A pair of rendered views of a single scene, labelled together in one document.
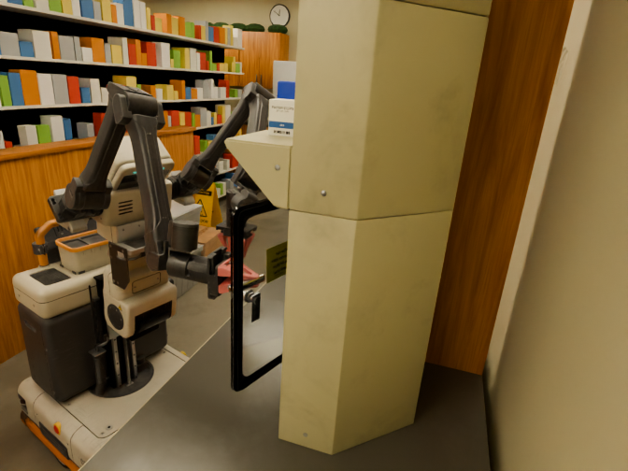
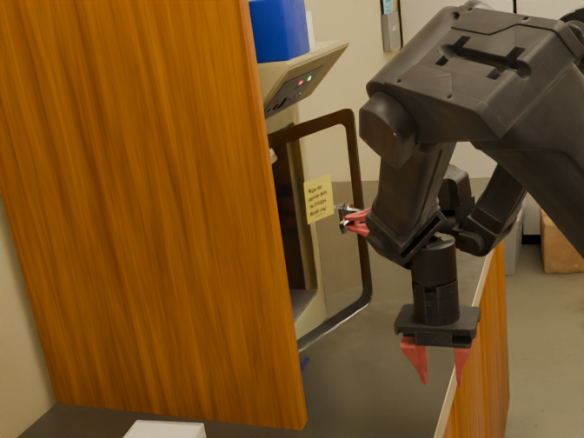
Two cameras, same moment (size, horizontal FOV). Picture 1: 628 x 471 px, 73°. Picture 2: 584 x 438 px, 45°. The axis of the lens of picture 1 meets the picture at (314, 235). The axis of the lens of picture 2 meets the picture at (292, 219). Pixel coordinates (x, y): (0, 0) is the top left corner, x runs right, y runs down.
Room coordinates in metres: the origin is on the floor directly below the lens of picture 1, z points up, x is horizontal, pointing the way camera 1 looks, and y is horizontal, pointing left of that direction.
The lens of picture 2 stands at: (2.02, 0.16, 1.61)
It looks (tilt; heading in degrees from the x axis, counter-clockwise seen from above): 18 degrees down; 187
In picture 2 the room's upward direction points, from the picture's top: 8 degrees counter-clockwise
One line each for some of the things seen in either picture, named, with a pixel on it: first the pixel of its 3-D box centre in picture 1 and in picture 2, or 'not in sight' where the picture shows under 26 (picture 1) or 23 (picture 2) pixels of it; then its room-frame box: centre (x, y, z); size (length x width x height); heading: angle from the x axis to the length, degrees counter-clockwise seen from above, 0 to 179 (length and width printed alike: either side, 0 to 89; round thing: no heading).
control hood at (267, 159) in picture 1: (292, 159); (293, 82); (0.81, 0.05, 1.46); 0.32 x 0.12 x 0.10; 164
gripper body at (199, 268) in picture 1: (207, 270); not in sight; (0.84, 0.23, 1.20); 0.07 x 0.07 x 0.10; 74
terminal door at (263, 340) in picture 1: (285, 283); (313, 233); (0.82, 0.05, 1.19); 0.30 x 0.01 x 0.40; 143
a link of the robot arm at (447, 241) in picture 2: (236, 199); (430, 257); (1.18, 0.23, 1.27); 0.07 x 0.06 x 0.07; 28
